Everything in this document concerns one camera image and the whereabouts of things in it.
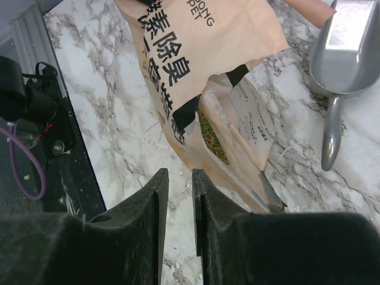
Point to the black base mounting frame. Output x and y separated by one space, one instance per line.
48 157

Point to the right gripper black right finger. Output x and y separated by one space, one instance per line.
239 247

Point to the pink cat litter bag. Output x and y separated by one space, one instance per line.
195 55

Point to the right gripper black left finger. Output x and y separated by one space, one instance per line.
123 245

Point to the grey metal litter scoop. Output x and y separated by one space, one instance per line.
344 64

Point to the green litter pellets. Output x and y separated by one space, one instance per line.
210 138

